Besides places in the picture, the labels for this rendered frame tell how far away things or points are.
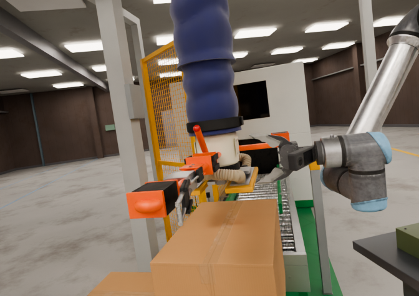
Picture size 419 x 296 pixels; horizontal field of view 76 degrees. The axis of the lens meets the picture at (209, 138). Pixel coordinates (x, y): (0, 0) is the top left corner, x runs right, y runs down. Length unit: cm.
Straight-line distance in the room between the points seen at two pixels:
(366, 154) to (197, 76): 61
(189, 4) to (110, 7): 163
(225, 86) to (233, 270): 63
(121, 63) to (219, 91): 158
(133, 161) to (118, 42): 102
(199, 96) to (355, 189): 59
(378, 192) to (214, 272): 52
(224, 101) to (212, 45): 21
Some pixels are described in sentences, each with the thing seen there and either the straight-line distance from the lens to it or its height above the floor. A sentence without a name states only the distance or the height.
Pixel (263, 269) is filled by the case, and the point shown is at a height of 93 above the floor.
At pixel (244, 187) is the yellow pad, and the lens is 96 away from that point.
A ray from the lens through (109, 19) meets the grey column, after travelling 263.
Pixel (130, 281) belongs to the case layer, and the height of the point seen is 54.
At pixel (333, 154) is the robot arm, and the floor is 125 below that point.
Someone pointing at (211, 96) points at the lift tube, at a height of 147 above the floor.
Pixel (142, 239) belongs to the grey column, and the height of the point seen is 39.
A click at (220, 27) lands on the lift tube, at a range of 107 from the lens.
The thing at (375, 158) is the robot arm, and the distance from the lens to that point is 83.
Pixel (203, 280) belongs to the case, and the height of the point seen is 89.
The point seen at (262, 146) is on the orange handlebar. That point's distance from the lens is 112.
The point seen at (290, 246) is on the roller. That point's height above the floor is 54.
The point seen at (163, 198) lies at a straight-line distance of 51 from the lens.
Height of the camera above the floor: 139
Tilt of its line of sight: 4 degrees down
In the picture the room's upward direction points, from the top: 8 degrees counter-clockwise
